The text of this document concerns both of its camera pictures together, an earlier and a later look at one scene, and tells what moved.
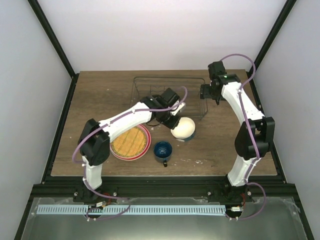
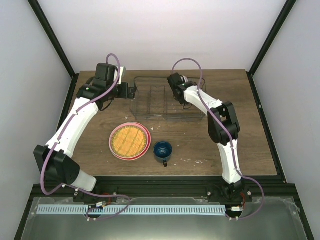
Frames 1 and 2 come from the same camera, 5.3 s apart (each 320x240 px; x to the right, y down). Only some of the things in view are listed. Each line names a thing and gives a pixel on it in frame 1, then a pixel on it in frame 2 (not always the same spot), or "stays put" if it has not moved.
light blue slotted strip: [131, 210] stays put
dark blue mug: [162, 151] stays put
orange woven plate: [129, 143] stays put
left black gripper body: [169, 123] to [122, 94]
